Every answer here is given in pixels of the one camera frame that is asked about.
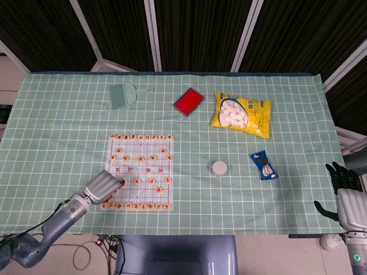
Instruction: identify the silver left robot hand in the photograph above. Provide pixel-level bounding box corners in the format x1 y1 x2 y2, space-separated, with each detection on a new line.
83 168 127 206

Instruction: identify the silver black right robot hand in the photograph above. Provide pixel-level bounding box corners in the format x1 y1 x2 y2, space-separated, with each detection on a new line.
314 161 367 230

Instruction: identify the translucent Chinese chess board sheet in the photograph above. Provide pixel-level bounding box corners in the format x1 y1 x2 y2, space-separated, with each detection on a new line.
104 133 175 213

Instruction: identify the grey blue rounded housing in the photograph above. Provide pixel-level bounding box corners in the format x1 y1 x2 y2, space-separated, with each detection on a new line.
343 149 367 181

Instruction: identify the small green hand brush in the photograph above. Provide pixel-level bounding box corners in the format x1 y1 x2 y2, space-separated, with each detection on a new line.
110 84 130 110

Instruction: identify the blue cookie packet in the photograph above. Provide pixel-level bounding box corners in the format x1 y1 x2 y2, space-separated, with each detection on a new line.
250 151 279 181

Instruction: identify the green checked tablecloth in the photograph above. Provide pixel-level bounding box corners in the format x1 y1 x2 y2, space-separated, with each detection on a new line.
0 71 349 236

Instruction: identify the grey blue robot torso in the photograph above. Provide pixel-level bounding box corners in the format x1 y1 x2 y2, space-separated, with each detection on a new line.
114 234 239 275

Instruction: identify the dark partition panel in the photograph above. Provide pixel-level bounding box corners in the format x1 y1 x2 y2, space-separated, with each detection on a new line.
0 0 100 72
239 0 367 84
77 0 157 72
325 61 367 135
154 0 255 72

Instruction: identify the white plastic jar with lid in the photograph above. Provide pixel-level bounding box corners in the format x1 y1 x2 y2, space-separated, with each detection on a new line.
210 160 230 178

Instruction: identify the red ink pad black case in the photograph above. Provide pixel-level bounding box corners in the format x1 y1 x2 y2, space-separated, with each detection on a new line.
171 87 206 117

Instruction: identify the black box device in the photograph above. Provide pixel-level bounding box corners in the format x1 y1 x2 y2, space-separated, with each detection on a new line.
0 104 12 124

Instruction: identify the yellow bag of white sweets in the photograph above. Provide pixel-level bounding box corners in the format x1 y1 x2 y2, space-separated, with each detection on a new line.
210 91 272 140

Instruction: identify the black floor cable bundle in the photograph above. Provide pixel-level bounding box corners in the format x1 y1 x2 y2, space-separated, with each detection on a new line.
97 234 123 275

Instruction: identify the silver aluminium frame rail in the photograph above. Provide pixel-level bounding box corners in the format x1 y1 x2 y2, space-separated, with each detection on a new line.
334 125 367 155

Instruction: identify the white floor cable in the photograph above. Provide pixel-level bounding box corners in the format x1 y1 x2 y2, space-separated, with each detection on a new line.
72 239 100 270

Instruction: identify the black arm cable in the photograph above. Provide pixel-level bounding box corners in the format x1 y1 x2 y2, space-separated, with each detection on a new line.
0 200 71 244

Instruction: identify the white partition frame foot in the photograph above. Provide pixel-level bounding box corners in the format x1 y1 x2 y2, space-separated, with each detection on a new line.
90 57 138 73

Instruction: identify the white partition frame post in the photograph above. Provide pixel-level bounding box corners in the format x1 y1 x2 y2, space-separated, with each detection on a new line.
322 42 367 92
144 0 163 72
68 0 104 62
231 0 264 72
0 38 32 74

